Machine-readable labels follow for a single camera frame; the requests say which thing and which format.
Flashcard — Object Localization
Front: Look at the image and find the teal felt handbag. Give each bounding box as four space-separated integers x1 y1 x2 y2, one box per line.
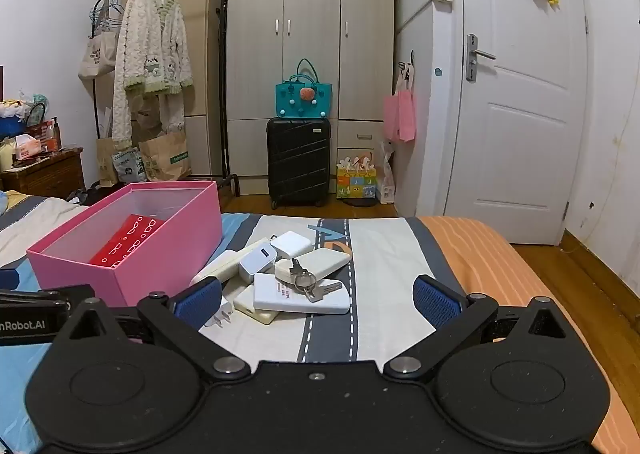
275 59 334 119

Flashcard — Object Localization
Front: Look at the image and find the brown bag with green label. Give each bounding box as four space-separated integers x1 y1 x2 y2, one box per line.
138 129 192 183

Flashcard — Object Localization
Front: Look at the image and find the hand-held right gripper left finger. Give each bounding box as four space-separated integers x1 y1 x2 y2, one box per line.
52 276 251 381

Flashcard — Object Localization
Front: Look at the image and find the white square charger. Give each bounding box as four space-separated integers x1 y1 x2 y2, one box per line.
269 231 315 260

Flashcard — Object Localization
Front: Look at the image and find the dark wooden nightstand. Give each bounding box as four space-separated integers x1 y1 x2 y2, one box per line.
0 146 86 201

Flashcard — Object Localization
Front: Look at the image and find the cream tote bag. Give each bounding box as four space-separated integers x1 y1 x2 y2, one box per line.
78 26 121 81

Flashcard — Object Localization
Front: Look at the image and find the white door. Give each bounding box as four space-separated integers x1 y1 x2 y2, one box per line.
442 0 590 247

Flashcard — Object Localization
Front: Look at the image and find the pink paper bag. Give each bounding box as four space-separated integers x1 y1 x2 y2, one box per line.
383 64 417 143

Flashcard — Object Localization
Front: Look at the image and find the metal door handle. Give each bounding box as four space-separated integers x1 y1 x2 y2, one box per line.
466 34 497 82

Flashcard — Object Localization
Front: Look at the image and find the white plastic bag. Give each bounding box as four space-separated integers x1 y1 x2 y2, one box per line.
377 141 399 205

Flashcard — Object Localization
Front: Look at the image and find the beige tall cabinet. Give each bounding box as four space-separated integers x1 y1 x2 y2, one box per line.
122 0 236 180

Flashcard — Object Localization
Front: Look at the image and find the bunch of wire hangers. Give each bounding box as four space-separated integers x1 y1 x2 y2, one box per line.
90 0 126 28

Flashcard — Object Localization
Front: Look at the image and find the black suitcase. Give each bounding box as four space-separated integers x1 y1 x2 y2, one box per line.
266 116 334 209

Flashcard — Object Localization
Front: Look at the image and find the striped bed sheet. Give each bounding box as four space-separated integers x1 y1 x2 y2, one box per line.
0 189 640 454

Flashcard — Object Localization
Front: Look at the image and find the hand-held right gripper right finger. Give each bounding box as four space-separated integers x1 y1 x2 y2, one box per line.
382 274 573 381

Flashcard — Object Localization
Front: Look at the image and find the white plug charger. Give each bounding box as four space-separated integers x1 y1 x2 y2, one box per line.
203 301 234 328
233 285 281 325

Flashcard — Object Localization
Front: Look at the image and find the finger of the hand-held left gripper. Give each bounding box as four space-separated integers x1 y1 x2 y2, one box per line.
0 284 96 309

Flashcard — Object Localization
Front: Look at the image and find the plain brown paper bag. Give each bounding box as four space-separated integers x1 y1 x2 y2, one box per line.
95 136 121 188

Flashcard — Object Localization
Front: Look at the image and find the white charger with port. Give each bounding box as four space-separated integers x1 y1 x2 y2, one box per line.
238 239 279 284

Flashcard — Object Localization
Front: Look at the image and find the patterned grey pouch bag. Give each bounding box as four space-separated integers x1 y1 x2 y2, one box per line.
111 148 147 184

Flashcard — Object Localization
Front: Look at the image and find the white labelled power bank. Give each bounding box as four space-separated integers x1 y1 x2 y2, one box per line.
253 272 351 316

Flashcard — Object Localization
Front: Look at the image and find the cream knitted cardigan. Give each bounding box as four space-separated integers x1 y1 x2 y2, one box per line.
111 0 194 142

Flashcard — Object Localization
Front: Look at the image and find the cream power bank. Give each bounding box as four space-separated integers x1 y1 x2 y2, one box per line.
274 247 351 284

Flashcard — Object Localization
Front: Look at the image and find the orange white tissue box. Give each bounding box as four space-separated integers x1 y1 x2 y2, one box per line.
12 134 47 163

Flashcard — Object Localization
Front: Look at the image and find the colourful gift bag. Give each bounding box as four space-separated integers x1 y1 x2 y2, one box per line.
336 154 377 200

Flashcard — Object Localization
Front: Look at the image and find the pink cardboard box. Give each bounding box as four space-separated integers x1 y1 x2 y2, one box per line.
26 180 224 309

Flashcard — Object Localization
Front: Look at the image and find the red printed flat case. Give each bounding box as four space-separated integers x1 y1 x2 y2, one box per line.
89 214 168 271

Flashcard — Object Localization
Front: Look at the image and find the long white power adapter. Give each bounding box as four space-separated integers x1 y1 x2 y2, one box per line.
189 248 251 286

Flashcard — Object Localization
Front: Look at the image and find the bunch of metal keys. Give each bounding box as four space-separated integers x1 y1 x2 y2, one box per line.
288 257 344 303

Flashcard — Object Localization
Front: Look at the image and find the black clothes rack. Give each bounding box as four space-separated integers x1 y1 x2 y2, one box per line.
91 0 242 197

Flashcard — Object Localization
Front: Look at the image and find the light wood three-door wardrobe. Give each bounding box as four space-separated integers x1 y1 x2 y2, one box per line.
225 0 401 197

